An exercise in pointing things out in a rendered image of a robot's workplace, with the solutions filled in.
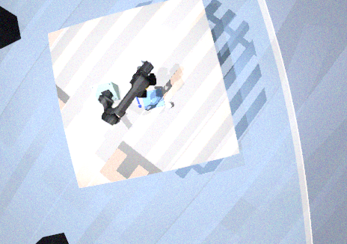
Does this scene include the light blue square mat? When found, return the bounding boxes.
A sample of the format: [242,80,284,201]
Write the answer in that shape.
[142,88,165,110]

